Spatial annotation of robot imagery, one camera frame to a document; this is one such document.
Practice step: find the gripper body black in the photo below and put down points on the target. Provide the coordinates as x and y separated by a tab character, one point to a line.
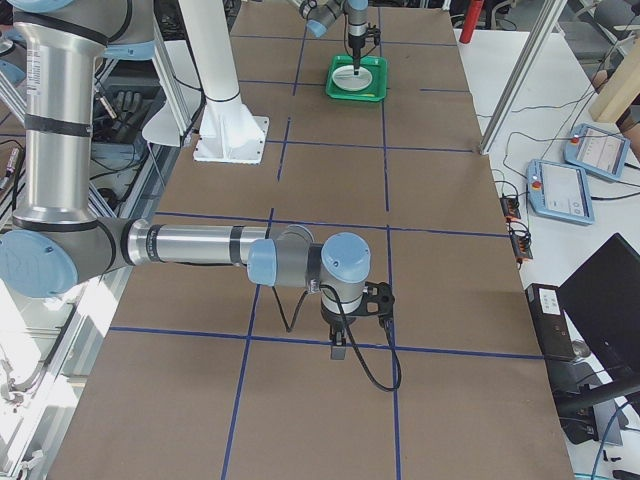
334	318
355	43

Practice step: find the white round plate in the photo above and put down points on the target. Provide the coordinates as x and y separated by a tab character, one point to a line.
344	78

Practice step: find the green plastic tray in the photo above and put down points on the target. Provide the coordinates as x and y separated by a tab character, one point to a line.
376	92

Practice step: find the red cylinder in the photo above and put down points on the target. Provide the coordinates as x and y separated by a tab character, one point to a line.
471	18

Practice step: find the black box device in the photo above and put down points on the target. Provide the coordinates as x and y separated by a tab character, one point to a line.
549	322

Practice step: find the orange black connector board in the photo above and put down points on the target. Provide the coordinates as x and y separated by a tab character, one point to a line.
510	207

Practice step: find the near teach pendant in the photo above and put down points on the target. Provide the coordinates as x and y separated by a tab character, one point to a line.
559	191

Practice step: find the teach pendant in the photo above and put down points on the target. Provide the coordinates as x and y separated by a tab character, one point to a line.
600	153
559	191

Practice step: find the far teach pendant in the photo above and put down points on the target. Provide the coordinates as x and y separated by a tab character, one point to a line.
600	153

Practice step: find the black monitor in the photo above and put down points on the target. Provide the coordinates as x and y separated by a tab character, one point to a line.
602	300

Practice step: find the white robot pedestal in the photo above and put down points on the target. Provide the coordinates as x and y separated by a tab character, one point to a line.
229	132

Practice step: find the aluminium frame post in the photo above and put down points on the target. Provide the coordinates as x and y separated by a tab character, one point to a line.
536	40

